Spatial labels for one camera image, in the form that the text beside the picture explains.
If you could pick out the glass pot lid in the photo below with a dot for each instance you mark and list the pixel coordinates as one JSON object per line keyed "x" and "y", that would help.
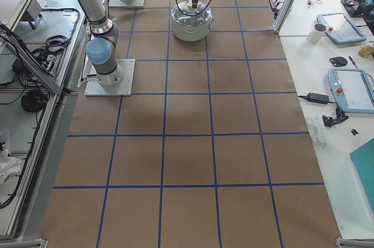
{"x": 184, "y": 14}

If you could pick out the pale green cooking pot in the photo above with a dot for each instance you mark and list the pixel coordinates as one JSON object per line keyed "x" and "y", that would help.
{"x": 191, "y": 33}

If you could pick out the white mug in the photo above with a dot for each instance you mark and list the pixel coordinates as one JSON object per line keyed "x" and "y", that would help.
{"x": 316, "y": 33}

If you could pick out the upper blue teach pendant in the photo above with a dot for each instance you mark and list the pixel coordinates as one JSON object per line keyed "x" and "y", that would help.
{"x": 340, "y": 28}

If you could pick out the blue teach pendant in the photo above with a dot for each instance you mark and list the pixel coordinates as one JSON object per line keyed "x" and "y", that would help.
{"x": 351, "y": 90}
{"x": 340, "y": 28}

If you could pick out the black power adapter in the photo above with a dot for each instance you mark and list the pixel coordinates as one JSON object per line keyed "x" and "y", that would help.
{"x": 316, "y": 98}

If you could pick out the grey metal box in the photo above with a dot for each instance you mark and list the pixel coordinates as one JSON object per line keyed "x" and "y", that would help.
{"x": 32, "y": 14}

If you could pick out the black pen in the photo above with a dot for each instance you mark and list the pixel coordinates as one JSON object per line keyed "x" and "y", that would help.
{"x": 353, "y": 62}

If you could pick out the lower blue teach pendant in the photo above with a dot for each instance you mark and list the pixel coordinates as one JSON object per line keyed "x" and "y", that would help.
{"x": 351, "y": 90}

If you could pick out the teal board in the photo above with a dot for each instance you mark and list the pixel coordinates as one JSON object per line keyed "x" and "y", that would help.
{"x": 362, "y": 159}

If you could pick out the white crumpled cloth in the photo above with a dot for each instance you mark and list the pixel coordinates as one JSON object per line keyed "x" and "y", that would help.
{"x": 10, "y": 166}

